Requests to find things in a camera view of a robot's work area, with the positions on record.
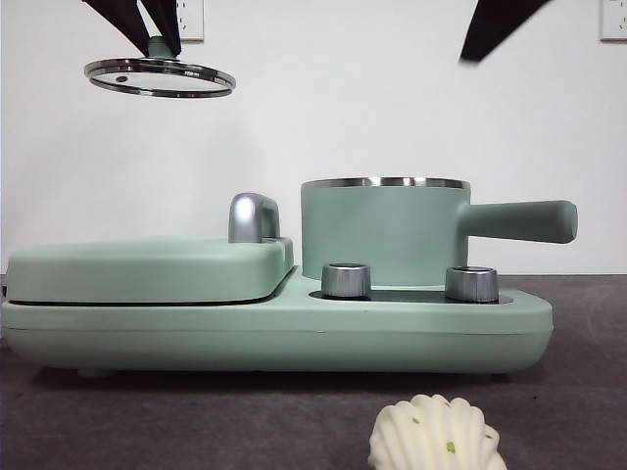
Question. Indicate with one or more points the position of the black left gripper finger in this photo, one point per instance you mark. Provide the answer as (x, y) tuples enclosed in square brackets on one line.
[(120, 14), (166, 19)]

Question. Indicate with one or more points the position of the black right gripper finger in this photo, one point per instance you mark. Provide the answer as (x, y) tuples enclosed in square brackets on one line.
[(504, 24)]

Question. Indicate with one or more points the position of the glass pot lid green knob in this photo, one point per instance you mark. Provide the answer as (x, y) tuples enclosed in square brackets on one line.
[(157, 78)]

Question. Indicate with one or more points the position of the pleated white bun green flecks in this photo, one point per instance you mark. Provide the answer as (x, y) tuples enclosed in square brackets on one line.
[(431, 436)]

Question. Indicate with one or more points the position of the mint green griddle lid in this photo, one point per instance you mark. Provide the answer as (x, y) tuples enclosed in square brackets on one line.
[(147, 269)]

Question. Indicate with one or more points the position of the silver control knob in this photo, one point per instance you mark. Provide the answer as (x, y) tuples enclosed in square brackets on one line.
[(471, 285), (345, 281)]

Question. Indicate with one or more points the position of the mint green breakfast machine base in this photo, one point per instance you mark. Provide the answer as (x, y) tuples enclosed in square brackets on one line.
[(294, 338)]

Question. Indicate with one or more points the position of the white wall socket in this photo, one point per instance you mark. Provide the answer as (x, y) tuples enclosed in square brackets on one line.
[(192, 22), (613, 19)]

